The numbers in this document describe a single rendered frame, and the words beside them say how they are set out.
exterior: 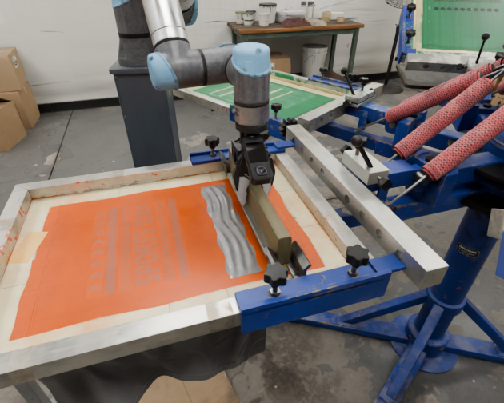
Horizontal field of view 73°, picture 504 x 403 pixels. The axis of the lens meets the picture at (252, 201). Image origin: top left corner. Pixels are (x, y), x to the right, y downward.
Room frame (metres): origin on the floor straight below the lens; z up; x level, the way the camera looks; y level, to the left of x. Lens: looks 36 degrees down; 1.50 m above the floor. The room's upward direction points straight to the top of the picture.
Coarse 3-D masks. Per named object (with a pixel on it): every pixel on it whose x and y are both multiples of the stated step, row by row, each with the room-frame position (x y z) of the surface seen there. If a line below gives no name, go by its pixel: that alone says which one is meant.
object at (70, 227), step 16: (144, 192) 0.80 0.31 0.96; (160, 192) 0.80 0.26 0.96; (176, 192) 0.80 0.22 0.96; (192, 192) 0.80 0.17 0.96; (272, 192) 0.80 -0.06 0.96; (64, 208) 0.73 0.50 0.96; (80, 208) 0.73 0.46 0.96; (96, 208) 0.73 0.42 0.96; (192, 208) 0.73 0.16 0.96; (240, 208) 0.73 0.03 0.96; (48, 224) 0.66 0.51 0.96; (64, 224) 0.66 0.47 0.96; (80, 224) 0.66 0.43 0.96; (192, 224) 0.66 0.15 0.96; (208, 224) 0.66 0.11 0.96; (48, 240) 0.60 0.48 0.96; (64, 240) 0.60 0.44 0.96; (80, 240) 0.60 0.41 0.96; (48, 256) 0.55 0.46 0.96
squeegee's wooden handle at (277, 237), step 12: (252, 192) 0.65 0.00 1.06; (264, 192) 0.65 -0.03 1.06; (252, 204) 0.65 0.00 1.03; (264, 204) 0.60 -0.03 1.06; (264, 216) 0.56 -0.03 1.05; (276, 216) 0.56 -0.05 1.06; (264, 228) 0.56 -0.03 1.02; (276, 228) 0.52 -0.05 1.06; (276, 240) 0.49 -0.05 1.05; (288, 240) 0.49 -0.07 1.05; (276, 252) 0.49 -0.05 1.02; (288, 252) 0.49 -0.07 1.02
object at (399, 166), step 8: (400, 160) 0.83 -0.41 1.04; (392, 168) 0.79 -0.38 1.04; (400, 168) 0.79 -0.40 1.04; (408, 168) 0.79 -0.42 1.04; (392, 176) 0.76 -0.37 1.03; (400, 176) 0.77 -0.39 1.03; (408, 176) 0.78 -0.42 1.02; (376, 184) 0.75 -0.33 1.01; (400, 184) 0.77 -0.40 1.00; (408, 184) 0.78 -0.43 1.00
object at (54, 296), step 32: (288, 224) 0.66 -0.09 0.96; (64, 256) 0.55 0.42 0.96; (192, 256) 0.55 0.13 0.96; (224, 256) 0.55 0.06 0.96; (256, 256) 0.55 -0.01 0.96; (32, 288) 0.46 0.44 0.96; (64, 288) 0.46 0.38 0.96; (160, 288) 0.46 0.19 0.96; (192, 288) 0.46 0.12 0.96; (224, 288) 0.46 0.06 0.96; (32, 320) 0.38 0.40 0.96; (64, 320) 0.38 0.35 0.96
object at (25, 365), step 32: (288, 160) 0.93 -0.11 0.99; (32, 192) 0.77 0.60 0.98; (64, 192) 0.79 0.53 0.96; (0, 224) 0.62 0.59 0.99; (320, 224) 0.65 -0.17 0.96; (0, 256) 0.51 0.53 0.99; (160, 320) 0.36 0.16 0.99; (192, 320) 0.36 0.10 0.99; (224, 320) 0.36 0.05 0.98; (32, 352) 0.30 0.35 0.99; (64, 352) 0.30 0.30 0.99; (96, 352) 0.30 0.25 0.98; (128, 352) 0.31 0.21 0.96; (0, 384) 0.26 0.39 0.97
